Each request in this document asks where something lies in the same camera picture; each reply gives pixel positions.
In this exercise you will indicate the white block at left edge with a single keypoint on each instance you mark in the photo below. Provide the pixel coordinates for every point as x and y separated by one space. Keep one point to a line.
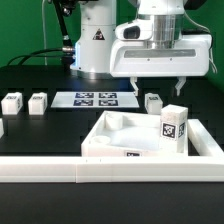
1 128

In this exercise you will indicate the white marker plate with tags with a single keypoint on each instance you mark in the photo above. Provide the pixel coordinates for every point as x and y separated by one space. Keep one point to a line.
95 100

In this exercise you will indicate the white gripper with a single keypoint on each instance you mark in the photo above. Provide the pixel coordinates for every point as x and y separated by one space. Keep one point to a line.
158 48

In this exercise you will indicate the white L-shaped obstacle fence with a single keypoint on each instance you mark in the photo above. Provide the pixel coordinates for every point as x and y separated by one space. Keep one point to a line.
206 166

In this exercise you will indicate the white square table top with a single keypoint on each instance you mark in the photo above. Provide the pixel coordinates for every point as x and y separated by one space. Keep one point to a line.
126 134

